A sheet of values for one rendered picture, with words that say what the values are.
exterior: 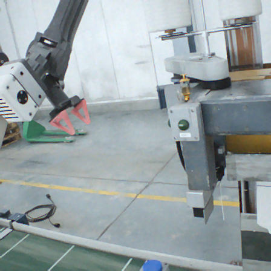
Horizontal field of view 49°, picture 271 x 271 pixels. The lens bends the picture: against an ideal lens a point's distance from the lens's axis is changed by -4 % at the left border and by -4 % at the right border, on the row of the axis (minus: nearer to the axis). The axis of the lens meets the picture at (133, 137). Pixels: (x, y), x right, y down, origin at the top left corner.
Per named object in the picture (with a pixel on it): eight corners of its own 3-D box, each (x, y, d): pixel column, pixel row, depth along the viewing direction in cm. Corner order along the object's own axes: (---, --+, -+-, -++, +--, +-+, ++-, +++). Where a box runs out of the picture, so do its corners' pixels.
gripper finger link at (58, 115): (88, 123, 98) (69, 99, 97) (76, 130, 91) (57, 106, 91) (75, 133, 101) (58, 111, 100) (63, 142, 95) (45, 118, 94)
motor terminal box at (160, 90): (160, 115, 130) (155, 88, 127) (159, 110, 140) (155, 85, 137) (179, 112, 130) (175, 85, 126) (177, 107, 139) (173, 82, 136)
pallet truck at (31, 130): (14, 143, 619) (-2, 88, 585) (32, 133, 663) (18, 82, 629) (72, 143, 540) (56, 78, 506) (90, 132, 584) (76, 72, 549)
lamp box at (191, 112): (172, 141, 82) (167, 108, 80) (178, 135, 86) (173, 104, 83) (199, 141, 79) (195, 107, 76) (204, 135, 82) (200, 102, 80)
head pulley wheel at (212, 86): (198, 91, 91) (196, 83, 90) (205, 84, 98) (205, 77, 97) (228, 89, 86) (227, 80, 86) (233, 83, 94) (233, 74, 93)
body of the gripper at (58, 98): (80, 98, 101) (66, 81, 101) (63, 107, 93) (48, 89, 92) (69, 109, 105) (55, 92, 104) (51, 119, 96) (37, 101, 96)
